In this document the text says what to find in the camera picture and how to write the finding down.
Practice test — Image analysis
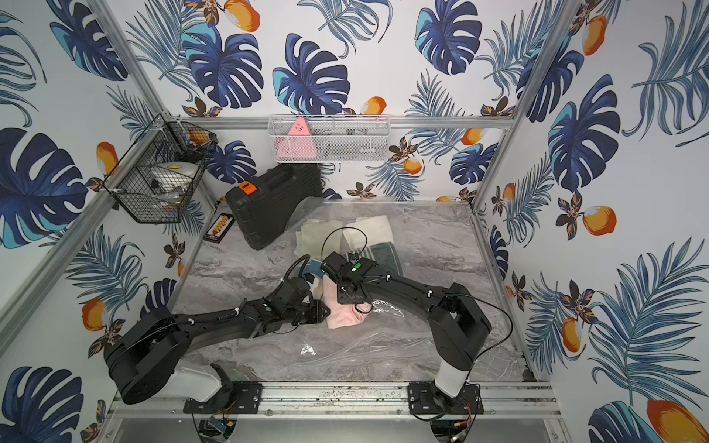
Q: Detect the pink towel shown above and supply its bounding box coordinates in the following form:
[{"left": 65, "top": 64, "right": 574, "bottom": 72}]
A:
[{"left": 321, "top": 275, "right": 371, "bottom": 330}]

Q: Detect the green striped towel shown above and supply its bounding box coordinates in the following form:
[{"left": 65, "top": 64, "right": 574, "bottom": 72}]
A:
[{"left": 364, "top": 242, "right": 403, "bottom": 274}]

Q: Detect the white towel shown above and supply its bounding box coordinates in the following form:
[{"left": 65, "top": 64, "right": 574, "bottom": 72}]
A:
[{"left": 342, "top": 215, "right": 394, "bottom": 250}]

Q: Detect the cream towel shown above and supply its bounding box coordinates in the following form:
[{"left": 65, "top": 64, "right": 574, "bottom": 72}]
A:
[{"left": 294, "top": 219, "right": 343, "bottom": 260}]

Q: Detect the clear plastic vacuum bag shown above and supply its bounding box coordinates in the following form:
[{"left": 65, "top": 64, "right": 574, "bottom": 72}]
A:
[{"left": 290, "top": 198, "right": 516, "bottom": 381}]

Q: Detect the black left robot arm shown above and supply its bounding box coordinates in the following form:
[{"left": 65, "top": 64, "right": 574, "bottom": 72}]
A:
[{"left": 105, "top": 255, "right": 330, "bottom": 404}]

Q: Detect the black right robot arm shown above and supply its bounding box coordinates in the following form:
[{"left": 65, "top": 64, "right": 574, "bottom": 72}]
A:
[{"left": 321, "top": 252, "right": 492, "bottom": 399}]

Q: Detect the black plastic tool case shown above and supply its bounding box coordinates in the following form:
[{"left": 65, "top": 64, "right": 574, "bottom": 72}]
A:
[{"left": 225, "top": 164, "right": 322, "bottom": 250}]

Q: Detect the small black orange box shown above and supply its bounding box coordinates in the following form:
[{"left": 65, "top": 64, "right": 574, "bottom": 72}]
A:
[{"left": 203, "top": 213, "right": 236, "bottom": 244}]

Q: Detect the pink triangle object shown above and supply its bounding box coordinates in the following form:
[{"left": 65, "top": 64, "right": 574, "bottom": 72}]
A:
[{"left": 274, "top": 117, "right": 318, "bottom": 162}]

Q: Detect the aluminium front rail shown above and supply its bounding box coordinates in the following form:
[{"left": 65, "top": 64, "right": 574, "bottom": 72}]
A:
[{"left": 107, "top": 382, "right": 561, "bottom": 420}]

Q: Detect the clear wall-mounted tray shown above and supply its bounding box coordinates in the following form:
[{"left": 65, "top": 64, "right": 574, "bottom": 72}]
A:
[{"left": 268, "top": 114, "right": 391, "bottom": 164}]

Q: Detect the black wire basket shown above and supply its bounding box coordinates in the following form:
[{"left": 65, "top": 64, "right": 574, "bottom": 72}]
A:
[{"left": 102, "top": 114, "right": 218, "bottom": 224}]

